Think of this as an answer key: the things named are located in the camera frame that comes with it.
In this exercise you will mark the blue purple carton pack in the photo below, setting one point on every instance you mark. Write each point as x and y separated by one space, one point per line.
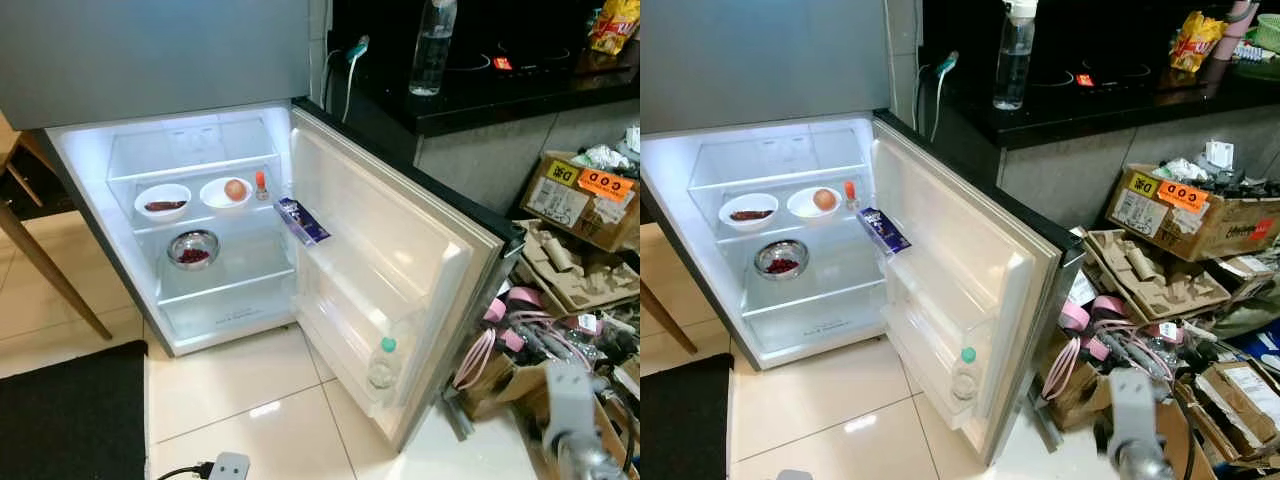
300 222
885 232

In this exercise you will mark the crumpled white plastic bag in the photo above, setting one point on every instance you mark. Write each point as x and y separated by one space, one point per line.
1185 170
605 158

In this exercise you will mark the steel bowl of red berries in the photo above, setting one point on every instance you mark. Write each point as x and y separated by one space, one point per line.
780 267
192 257

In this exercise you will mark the glass fridge shelf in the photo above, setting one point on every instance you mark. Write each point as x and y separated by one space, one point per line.
810 297
230 285
830 226
200 166
780 177
240 215

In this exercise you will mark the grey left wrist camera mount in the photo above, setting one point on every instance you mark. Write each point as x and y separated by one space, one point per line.
793 475
230 468

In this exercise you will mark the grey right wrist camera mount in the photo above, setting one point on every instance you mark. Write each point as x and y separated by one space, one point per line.
572 405
1130 415

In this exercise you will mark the yellow red snack bag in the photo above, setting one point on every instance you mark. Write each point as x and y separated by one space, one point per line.
1195 42
615 30

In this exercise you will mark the brown cardboard box with label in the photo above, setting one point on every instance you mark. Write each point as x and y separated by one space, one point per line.
1230 400

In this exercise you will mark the black floor mat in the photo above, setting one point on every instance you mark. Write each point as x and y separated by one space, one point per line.
70 420
680 430

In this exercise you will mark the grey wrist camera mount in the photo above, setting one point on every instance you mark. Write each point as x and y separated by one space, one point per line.
793 475
230 468
572 405
1130 415

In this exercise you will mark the small orange-capped bottle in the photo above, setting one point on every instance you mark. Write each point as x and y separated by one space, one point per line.
850 198
261 188

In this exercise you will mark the green plastic bowl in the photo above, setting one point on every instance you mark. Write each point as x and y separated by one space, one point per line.
1268 35

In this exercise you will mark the clear teal-capped water bottle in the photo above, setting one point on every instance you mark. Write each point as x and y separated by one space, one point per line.
382 365
965 378

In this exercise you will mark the wooden table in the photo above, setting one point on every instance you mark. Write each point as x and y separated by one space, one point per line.
60 280
665 318

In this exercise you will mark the white round plate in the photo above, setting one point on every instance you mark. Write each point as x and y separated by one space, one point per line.
800 205
212 195

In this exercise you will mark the brown pulp packaging tray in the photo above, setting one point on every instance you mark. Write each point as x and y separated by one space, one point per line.
1150 280
580 275

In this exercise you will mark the white ceramic bowl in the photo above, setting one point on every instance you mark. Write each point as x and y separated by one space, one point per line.
735 205
150 195

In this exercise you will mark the black kitchen countertop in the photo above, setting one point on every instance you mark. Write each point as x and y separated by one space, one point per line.
480 100
1080 110

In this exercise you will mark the black induction cooktop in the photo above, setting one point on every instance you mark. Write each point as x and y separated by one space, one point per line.
1120 65
540 50

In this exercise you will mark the dark red sausage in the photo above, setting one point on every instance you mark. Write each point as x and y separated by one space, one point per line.
750 215
165 205

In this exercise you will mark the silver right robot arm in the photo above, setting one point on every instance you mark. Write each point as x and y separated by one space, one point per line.
585 465
1145 470

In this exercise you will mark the tall clear plastic bottle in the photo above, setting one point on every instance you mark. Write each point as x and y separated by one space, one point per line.
1012 70
432 60

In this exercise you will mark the labelled cardboard box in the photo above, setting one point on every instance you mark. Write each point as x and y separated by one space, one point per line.
560 205
1150 215

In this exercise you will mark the clear crisper drawer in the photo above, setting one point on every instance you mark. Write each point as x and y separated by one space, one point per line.
230 315
815 328

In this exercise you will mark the orange peach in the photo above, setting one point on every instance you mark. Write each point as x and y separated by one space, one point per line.
236 190
824 199

